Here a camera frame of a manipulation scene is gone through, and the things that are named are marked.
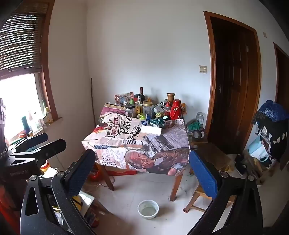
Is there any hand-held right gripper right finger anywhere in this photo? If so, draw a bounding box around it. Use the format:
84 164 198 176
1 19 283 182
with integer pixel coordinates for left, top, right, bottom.
188 149 263 235

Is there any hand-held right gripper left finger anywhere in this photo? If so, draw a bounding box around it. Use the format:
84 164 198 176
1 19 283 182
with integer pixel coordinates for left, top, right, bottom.
20 149 96 235

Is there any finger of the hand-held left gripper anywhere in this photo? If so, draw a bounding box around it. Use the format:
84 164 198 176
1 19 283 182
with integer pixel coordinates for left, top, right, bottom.
10 139 67 166
12 133 49 153

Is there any white plastic bowl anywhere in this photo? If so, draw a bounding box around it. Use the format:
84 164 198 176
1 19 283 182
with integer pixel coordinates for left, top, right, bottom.
138 200 159 220

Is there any dark green bottle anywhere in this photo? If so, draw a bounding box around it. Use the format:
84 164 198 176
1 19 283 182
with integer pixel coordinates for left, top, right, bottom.
21 116 31 136

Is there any red plastic bag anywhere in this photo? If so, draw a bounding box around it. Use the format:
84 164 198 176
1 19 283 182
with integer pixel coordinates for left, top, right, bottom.
89 169 106 181

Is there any wooden stool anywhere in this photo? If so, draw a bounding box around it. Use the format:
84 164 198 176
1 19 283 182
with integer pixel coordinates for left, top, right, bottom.
183 141 237 214

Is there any wooden table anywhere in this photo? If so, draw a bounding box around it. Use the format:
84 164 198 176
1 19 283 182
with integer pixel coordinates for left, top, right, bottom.
94 106 190 201

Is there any yellow oil bottle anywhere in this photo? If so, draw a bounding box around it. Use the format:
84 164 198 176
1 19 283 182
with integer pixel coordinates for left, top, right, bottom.
44 106 53 123

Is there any black shoe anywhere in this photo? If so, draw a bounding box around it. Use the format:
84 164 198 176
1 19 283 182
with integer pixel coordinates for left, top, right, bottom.
235 154 247 175

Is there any red cardboard box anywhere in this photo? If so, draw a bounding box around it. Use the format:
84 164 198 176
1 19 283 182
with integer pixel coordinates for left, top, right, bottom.
105 169 138 176

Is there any green plastic bag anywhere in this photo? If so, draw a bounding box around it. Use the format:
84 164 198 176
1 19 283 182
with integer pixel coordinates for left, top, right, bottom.
187 121 200 133

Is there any empty glass jar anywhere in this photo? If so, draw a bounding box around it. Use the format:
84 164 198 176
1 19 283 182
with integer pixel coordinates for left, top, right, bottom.
196 112 204 129

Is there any light blue paper bag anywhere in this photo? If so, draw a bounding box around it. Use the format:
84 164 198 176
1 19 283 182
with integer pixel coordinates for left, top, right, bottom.
248 134 271 162

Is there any thin wooden stick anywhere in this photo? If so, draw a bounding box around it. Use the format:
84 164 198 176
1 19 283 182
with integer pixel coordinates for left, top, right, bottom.
91 78 96 128

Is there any printed newspaper pattern tablecloth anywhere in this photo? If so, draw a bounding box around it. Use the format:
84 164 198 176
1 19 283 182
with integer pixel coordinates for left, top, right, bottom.
82 103 191 175

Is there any white flat box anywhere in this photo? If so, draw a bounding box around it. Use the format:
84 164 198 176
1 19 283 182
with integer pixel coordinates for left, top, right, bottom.
140 125 162 136

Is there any green and white bag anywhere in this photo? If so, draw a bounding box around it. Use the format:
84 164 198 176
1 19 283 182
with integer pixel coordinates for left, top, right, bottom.
150 118 166 129

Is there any red thermos flask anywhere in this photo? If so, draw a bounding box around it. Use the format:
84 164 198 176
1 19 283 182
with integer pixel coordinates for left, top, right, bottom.
170 99 182 120

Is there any clear jar with black lid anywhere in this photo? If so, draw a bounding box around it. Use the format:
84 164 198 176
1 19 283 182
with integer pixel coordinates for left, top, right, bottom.
125 104 136 118

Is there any pile of clothes and bags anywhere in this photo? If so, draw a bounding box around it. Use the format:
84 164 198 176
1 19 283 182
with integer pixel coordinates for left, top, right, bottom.
255 115 289 161

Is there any clear jar with yellow lid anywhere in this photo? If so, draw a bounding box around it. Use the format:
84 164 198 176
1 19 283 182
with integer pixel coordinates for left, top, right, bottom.
143 102 154 117

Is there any colourful snack packet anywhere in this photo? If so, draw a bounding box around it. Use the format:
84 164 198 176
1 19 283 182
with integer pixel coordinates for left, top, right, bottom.
114 91 134 105

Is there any dark wooden door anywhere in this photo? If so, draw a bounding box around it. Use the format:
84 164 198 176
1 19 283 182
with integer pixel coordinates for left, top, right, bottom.
203 11 262 154

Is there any clear glass bottle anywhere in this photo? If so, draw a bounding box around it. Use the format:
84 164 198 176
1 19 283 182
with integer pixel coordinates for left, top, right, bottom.
135 94 143 113

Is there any blue knitted cloth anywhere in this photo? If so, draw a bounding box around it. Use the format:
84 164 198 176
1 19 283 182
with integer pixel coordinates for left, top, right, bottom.
257 99 289 122

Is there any brown bamboo window blind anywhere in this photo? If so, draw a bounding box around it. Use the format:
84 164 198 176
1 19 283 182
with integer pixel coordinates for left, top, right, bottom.
0 2 51 79

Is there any brown wooden window frame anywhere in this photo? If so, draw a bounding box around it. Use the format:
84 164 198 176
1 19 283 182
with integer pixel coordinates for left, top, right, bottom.
39 0 62 123

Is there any brown wooden door frame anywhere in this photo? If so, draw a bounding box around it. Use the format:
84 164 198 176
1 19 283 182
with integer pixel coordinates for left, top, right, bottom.
273 42 289 106

